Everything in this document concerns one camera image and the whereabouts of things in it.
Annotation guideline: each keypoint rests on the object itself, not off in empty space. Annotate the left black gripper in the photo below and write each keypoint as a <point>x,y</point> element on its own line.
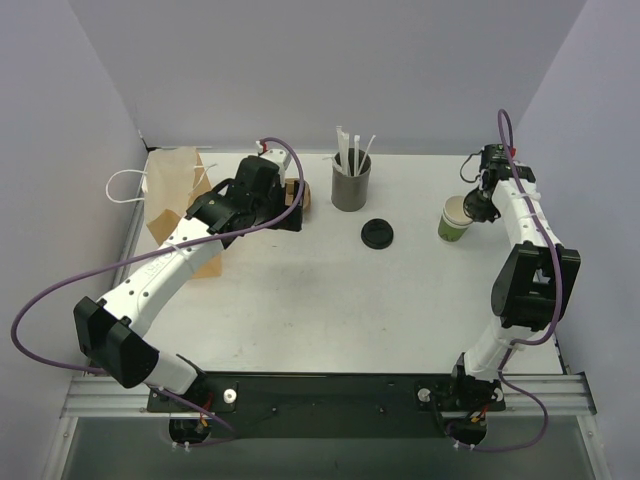
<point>293,211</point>

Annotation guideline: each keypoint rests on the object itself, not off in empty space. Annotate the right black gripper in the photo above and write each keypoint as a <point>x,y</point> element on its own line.
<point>478,208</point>

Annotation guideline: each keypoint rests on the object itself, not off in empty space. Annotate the green paper coffee cup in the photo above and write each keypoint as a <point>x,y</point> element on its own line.
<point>454,222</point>

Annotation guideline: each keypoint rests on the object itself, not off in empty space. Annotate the black plastic cup lid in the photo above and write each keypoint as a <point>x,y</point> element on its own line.
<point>377,234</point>

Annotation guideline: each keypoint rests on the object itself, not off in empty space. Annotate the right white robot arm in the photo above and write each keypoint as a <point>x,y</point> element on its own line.
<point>531,292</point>

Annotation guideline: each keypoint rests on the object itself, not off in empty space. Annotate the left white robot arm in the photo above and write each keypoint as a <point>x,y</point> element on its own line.
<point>111,330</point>

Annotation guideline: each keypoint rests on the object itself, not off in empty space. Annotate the brown paper bag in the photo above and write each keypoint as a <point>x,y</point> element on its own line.
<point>171,181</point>

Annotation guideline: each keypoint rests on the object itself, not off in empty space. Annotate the grey cylindrical straw holder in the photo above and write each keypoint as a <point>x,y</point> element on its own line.
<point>349,193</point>

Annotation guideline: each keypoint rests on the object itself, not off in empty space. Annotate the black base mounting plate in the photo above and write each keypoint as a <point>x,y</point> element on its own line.
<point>342,406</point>

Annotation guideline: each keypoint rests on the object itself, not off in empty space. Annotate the aluminium rail frame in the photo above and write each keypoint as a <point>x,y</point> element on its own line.
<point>101,397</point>

